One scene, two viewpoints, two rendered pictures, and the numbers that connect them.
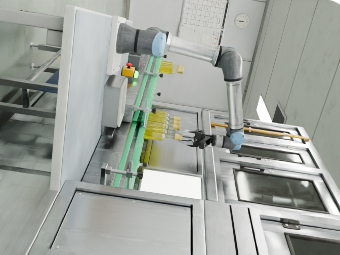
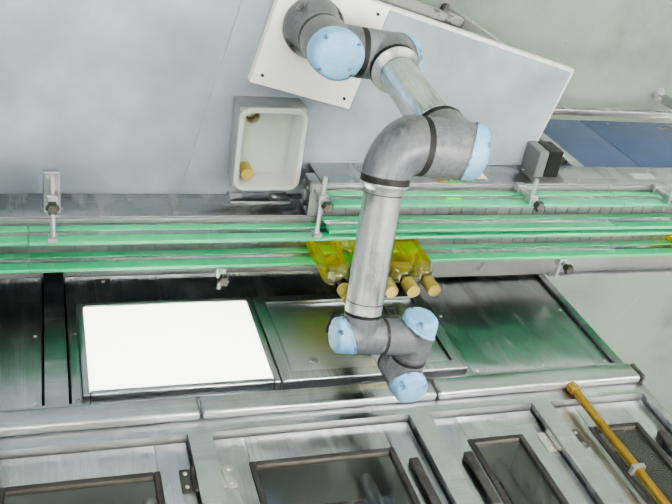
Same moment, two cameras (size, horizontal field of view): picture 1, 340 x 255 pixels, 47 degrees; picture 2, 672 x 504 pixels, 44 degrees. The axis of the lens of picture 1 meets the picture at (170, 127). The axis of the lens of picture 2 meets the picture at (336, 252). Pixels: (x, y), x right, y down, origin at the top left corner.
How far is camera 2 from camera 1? 214 cm
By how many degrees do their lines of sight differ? 60
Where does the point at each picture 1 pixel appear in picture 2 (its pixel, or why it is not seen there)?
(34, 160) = not seen: hidden behind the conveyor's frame
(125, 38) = (291, 20)
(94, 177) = (78, 202)
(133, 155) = (191, 234)
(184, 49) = (392, 90)
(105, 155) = (158, 204)
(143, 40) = (306, 31)
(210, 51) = (418, 109)
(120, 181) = (94, 231)
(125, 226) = not seen: outside the picture
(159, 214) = not seen: outside the picture
